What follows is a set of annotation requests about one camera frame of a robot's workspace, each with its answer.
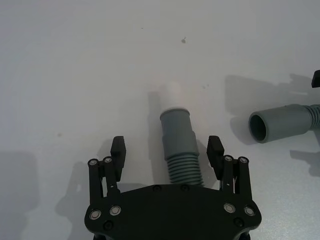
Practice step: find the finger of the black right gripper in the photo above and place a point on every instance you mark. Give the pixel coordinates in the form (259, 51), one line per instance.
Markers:
(316, 78)

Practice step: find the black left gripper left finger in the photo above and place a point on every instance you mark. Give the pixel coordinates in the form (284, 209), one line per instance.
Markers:
(117, 155)

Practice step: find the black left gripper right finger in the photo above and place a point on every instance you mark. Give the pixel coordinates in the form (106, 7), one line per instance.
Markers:
(214, 155)

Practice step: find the white plastic tube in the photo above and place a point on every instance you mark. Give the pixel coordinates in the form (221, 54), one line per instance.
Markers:
(173, 96)

